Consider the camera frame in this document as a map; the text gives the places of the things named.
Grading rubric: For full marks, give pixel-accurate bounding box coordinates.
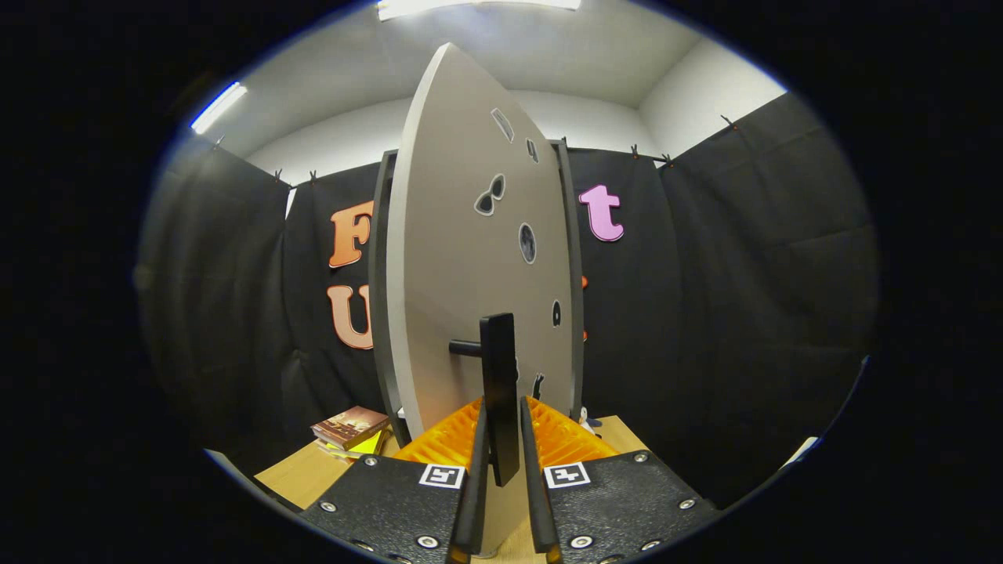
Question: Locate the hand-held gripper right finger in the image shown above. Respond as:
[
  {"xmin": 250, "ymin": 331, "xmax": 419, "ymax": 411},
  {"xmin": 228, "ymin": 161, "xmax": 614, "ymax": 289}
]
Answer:
[{"xmin": 520, "ymin": 396, "xmax": 722, "ymax": 564}]

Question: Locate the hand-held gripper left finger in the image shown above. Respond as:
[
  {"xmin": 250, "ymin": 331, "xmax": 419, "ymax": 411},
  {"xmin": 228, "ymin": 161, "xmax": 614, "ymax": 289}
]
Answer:
[{"xmin": 299, "ymin": 396, "xmax": 491, "ymax": 564}]

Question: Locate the black door handle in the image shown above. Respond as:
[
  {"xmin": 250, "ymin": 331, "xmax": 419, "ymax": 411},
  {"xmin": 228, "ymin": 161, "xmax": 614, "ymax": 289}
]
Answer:
[{"xmin": 449, "ymin": 313, "xmax": 520, "ymax": 488}]

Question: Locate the dark grey shoe cabinet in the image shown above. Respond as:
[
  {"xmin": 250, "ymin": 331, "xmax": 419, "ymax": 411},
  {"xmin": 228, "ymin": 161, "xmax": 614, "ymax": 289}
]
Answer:
[{"xmin": 368, "ymin": 139, "xmax": 587, "ymax": 449}]

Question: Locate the beige shoe cabinet door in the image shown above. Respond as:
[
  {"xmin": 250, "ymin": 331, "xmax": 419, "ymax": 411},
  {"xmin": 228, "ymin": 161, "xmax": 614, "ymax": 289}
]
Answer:
[{"xmin": 386, "ymin": 43, "xmax": 575, "ymax": 559}]

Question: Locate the yellow book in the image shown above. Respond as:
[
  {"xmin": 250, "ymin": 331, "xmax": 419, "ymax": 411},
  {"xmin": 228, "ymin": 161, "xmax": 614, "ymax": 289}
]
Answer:
[{"xmin": 317, "ymin": 429, "xmax": 385, "ymax": 463}]

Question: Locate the brown cover book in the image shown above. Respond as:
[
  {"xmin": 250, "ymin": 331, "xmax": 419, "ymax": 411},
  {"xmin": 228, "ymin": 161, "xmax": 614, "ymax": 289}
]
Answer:
[{"xmin": 311, "ymin": 406, "xmax": 390, "ymax": 450}]

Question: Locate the black backdrop cloth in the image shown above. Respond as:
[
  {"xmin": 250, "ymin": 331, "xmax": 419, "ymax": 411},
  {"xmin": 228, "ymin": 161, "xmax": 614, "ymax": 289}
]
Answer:
[{"xmin": 137, "ymin": 90, "xmax": 878, "ymax": 510}]

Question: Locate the narrow ceiling light strip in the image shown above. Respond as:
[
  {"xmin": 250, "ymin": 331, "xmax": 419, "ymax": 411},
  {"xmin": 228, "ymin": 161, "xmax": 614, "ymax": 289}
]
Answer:
[{"xmin": 190, "ymin": 81, "xmax": 248, "ymax": 135}]

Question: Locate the long ceiling light panel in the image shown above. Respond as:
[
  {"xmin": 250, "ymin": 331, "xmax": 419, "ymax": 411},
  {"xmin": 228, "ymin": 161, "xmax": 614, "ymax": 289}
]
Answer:
[{"xmin": 378, "ymin": 0, "xmax": 582, "ymax": 21}]

